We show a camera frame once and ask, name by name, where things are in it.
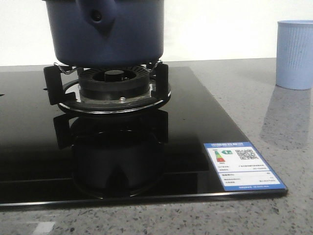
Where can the dark blue cooking pot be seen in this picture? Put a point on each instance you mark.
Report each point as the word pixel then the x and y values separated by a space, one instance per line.
pixel 106 33

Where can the black round gas burner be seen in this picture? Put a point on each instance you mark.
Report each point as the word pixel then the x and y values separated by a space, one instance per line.
pixel 111 84

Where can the black metal pot support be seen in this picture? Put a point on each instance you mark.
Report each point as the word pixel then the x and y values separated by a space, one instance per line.
pixel 64 90

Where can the light blue ribbed cup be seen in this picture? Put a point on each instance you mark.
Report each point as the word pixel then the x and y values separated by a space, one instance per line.
pixel 294 57

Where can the blue energy label sticker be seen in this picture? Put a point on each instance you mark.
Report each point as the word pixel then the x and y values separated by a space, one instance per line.
pixel 240 167

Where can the black glass gas stove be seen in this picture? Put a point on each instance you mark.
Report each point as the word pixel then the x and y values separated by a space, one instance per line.
pixel 52 159

